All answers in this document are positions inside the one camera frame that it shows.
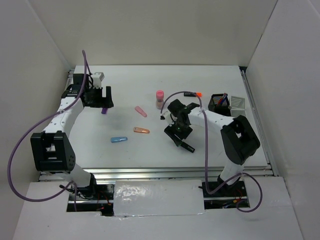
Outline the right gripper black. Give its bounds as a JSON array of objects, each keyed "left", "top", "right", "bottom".
[{"left": 164, "top": 118, "right": 194, "bottom": 147}]

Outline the purple capped black highlighter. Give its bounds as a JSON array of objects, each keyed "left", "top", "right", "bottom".
[{"left": 101, "top": 108, "right": 108, "bottom": 115}]

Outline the green capped black highlighter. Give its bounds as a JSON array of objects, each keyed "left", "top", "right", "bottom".
[{"left": 179, "top": 141, "right": 195, "bottom": 153}]

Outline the red pen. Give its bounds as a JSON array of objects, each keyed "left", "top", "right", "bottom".
[{"left": 217, "top": 93, "right": 227, "bottom": 106}]

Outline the blue pen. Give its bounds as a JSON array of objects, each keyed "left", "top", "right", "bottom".
[{"left": 219, "top": 93, "right": 228, "bottom": 105}]

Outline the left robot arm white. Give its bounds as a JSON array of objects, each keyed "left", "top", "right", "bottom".
[{"left": 30, "top": 72, "right": 114, "bottom": 200}]

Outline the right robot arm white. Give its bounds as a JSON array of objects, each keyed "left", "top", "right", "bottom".
[{"left": 160, "top": 99, "right": 261, "bottom": 196}]

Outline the pink translucent cap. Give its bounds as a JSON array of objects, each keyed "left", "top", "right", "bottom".
[{"left": 134, "top": 106, "right": 148, "bottom": 118}]

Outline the orange translucent cap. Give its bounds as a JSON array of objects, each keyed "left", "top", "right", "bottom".
[{"left": 133, "top": 127, "right": 150, "bottom": 134}]

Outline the blue translucent cap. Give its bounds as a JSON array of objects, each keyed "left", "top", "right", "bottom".
[{"left": 110, "top": 136, "right": 128, "bottom": 143}]

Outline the pink capped clear bottle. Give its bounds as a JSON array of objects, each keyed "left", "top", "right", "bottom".
[{"left": 155, "top": 90, "right": 165, "bottom": 109}]

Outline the orange capped black highlighter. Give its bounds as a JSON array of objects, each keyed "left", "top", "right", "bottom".
[{"left": 183, "top": 92, "right": 202, "bottom": 98}]

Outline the black mesh pen holder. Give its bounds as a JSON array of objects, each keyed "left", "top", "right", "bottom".
[{"left": 208, "top": 93, "right": 231, "bottom": 117}]

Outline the white mesh container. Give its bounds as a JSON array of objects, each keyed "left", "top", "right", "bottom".
[{"left": 229, "top": 95, "right": 246, "bottom": 110}]

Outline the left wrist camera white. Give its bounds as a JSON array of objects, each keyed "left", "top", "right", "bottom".
[{"left": 90, "top": 72, "right": 105, "bottom": 88}]

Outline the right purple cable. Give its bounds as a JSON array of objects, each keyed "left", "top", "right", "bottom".
[{"left": 159, "top": 90, "right": 263, "bottom": 213}]

